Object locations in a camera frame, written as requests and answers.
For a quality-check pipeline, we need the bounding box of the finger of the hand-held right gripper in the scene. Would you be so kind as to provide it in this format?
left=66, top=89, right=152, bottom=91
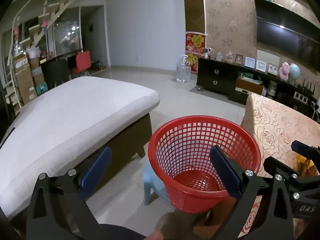
left=291, top=140, right=320, bottom=161
left=263, top=156, right=303, bottom=181

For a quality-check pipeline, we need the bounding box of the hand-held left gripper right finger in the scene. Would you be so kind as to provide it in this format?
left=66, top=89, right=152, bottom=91
left=209, top=145, right=294, bottom=240

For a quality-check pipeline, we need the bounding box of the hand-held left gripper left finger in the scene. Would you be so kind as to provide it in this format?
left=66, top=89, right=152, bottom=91
left=26, top=146, right=112, bottom=240

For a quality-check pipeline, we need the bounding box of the red plastic mesh basket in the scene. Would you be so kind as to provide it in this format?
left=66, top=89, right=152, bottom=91
left=147, top=116, right=262, bottom=214

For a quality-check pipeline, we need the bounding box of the white socket strip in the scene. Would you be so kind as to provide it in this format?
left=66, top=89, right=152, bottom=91
left=294, top=91, right=309, bottom=103

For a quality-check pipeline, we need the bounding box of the light blue plastic stool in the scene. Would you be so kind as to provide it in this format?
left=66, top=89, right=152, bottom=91
left=142, top=161, right=173, bottom=206

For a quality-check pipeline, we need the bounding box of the black router with antennas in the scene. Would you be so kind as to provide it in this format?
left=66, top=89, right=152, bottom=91
left=297, top=79, right=315, bottom=95

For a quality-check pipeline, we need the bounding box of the white cushioned daybed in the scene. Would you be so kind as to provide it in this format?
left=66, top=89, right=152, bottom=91
left=0, top=76, right=160, bottom=220

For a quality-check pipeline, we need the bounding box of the brown fuzzy cloth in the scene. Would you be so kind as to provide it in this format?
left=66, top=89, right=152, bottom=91
left=155, top=212, right=210, bottom=240

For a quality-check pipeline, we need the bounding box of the pale blue globe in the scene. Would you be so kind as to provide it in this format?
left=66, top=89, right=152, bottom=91
left=287, top=63, right=300, bottom=80

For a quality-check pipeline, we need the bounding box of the pink plush toy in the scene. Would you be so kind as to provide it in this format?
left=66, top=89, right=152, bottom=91
left=277, top=62, right=290, bottom=79

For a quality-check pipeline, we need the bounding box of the orange brown box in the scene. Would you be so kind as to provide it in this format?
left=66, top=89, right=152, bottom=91
left=235, top=77, right=264, bottom=95

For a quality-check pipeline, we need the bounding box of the green packet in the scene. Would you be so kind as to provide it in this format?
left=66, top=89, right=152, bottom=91
left=237, top=71, right=263, bottom=84

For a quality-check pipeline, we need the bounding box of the black television cabinet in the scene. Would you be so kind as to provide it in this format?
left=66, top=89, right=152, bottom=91
left=196, top=58, right=320, bottom=123

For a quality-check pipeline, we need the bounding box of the teal box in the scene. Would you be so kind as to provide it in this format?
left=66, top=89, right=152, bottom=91
left=35, top=84, right=49, bottom=97

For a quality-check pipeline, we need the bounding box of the white board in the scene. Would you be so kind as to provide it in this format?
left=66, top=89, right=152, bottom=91
left=256, top=49, right=280, bottom=68

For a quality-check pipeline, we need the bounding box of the black chair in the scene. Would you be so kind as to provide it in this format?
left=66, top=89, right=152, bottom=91
left=41, top=59, right=70, bottom=90

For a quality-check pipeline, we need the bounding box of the large clear water bottle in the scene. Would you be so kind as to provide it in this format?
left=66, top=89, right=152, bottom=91
left=176, top=54, right=192, bottom=83

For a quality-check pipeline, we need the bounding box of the red chair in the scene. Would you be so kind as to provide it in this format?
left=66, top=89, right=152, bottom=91
left=71, top=51, right=92, bottom=77

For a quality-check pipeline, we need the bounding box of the stack of cardboard boxes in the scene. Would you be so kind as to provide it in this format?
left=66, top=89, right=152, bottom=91
left=14, top=55, right=45, bottom=105

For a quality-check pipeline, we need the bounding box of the black flat television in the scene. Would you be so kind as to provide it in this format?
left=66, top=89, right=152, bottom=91
left=254, top=0, right=320, bottom=67

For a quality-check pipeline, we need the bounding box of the white plastic bag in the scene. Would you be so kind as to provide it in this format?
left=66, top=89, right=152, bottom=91
left=26, top=46, right=42, bottom=59

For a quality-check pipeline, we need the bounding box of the wooden staircase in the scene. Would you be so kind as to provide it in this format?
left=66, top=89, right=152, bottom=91
left=5, top=0, right=83, bottom=105

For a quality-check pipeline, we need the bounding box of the red festive wall poster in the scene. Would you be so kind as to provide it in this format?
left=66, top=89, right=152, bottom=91
left=185, top=32, right=206, bottom=74

